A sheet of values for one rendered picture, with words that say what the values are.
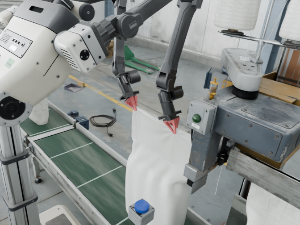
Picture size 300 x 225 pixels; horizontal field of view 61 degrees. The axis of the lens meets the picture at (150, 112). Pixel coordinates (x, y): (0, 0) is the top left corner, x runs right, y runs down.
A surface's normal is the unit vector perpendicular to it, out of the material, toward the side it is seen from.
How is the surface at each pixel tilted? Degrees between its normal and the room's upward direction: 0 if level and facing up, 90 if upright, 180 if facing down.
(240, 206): 90
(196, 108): 90
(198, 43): 90
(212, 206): 0
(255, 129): 90
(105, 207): 0
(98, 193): 0
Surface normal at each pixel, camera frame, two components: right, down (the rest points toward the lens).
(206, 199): 0.08, -0.90
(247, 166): -0.72, 0.24
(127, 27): 0.65, 0.29
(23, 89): 0.29, 0.77
